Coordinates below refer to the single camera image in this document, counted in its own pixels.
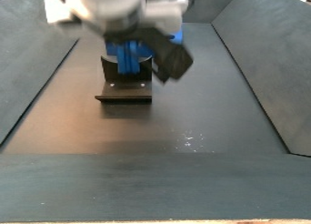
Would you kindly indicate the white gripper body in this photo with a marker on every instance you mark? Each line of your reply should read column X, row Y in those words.
column 114, row 16

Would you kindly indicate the blue star prism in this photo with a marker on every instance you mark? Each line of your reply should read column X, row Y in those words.
column 126, row 58

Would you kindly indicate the black curved fixture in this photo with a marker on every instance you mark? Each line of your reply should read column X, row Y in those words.
column 128, row 88

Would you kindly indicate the blue shape sorter base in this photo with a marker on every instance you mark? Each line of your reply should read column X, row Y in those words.
column 142, row 50

